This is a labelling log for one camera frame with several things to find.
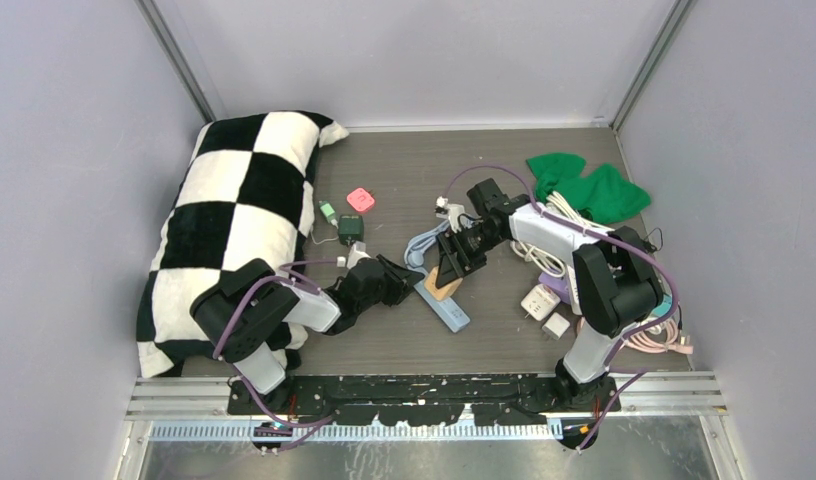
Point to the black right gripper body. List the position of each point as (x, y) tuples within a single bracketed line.
[(471, 245)]

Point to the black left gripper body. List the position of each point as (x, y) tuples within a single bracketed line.
[(389, 290)]

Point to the orange cube adapter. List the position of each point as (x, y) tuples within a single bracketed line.
[(440, 293)]

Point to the dark green cube adapter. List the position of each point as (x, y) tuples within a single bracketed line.
[(350, 229)]

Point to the light blue power strip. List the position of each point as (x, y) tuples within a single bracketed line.
[(448, 311)]

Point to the pink small plug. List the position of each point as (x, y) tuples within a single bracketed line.
[(361, 200)]

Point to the light green small plug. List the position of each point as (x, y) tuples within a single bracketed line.
[(329, 213)]

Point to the white tiger cube socket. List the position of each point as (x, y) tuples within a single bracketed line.
[(540, 302)]

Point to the white charger plug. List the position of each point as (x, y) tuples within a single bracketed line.
[(555, 326)]

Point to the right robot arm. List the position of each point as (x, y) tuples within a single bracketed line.
[(610, 275)]

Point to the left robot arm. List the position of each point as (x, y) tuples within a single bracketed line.
[(244, 313)]

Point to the pink round socket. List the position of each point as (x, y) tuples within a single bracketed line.
[(623, 341)]

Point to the purple power strip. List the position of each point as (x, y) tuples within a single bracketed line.
[(558, 285)]

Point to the green cloth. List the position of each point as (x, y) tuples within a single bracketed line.
[(603, 196)]

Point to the black white checkered pillow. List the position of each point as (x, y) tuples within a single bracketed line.
[(248, 193)]

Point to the teal power strip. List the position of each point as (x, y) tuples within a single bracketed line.
[(663, 307)]

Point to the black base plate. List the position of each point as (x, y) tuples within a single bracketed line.
[(428, 400)]

